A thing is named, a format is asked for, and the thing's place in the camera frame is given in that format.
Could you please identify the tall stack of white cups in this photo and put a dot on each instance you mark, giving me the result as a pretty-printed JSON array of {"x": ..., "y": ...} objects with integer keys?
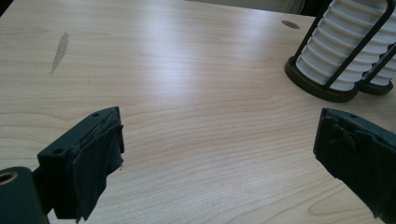
[{"x": 386, "y": 74}]

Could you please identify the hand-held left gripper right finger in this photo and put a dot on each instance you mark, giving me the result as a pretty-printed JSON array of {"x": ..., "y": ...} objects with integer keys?
[{"x": 355, "y": 155}]

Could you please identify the black double cup holder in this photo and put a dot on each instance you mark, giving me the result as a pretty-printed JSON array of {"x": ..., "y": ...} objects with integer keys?
[{"x": 311, "y": 87}]

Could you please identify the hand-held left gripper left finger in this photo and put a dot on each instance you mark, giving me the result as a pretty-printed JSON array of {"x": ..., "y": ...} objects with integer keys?
[{"x": 81, "y": 161}]

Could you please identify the short stack of white cups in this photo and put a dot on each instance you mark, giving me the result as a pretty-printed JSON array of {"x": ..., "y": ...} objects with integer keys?
[{"x": 336, "y": 49}]

